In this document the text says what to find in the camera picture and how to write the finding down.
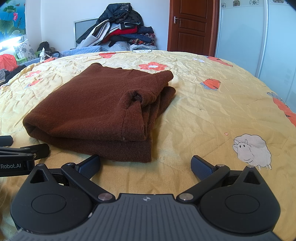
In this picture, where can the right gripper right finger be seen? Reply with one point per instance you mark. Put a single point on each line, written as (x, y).
(233, 201)

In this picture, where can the white tissue bundle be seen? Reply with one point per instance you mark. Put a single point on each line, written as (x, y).
(42, 55)

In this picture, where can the lotus pond wall painting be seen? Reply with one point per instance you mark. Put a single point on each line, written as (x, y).
(13, 21)

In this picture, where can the brown knitted sweater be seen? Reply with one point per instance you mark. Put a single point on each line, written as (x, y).
(105, 111)

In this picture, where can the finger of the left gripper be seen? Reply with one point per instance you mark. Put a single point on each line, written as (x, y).
(29, 153)
(6, 141)

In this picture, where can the pile of dark clothes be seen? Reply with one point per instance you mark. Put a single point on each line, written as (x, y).
(119, 28)

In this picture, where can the green plastic stool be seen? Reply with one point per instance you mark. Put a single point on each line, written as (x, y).
(24, 59)

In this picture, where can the grey framed panel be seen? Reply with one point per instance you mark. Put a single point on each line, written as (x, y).
(79, 27)

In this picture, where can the floral white pillow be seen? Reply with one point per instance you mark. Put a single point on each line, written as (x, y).
(24, 49)

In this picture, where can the blue quilted blanket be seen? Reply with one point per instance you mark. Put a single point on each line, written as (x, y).
(76, 51)

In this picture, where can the orange red garment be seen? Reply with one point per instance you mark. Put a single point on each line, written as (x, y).
(8, 62)

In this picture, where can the black bag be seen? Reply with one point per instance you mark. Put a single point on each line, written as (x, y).
(46, 47)

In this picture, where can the white sliding wardrobe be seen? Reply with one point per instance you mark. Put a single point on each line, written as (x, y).
(259, 36)

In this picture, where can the yellow floral bed quilt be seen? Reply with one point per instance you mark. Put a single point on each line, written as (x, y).
(214, 103)

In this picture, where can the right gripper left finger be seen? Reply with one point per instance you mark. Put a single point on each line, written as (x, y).
(60, 199)

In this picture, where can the brown wooden door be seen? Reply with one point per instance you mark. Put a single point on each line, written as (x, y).
(193, 26)

